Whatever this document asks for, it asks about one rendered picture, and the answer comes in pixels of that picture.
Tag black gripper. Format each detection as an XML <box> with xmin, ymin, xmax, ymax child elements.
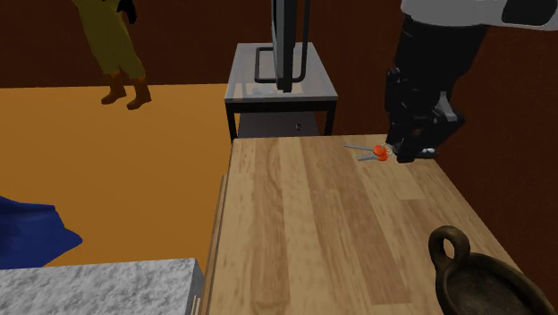
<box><xmin>385</xmin><ymin>13</ymin><xmax>487</xmax><ymax>165</ymax></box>

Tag grey side table with television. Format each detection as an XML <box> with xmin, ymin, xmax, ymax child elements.
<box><xmin>224</xmin><ymin>0</ymin><xmax>339</xmax><ymax>143</ymax></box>

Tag light wooden table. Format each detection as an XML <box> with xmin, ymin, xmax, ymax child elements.
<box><xmin>200</xmin><ymin>133</ymin><xmax>522</xmax><ymax>315</ymax></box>

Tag figure in yellow dress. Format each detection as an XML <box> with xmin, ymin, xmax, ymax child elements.
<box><xmin>71</xmin><ymin>0</ymin><xmax>153</xmax><ymax>112</ymax></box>

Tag grey marbled robot stand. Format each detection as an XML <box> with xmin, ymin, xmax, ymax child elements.
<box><xmin>0</xmin><ymin>257</ymin><xmax>205</xmax><ymax>315</ymax></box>

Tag blue cloth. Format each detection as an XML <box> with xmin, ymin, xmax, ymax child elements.
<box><xmin>0</xmin><ymin>195</ymin><xmax>84</xmax><ymax>270</ymax></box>

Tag orange-headed keys on ring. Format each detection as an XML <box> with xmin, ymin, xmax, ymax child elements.
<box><xmin>343</xmin><ymin>141</ymin><xmax>392</xmax><ymax>163</ymax></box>

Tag dark brown pan with handle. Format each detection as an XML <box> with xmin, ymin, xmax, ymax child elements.
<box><xmin>427</xmin><ymin>225</ymin><xmax>557</xmax><ymax>315</ymax></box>

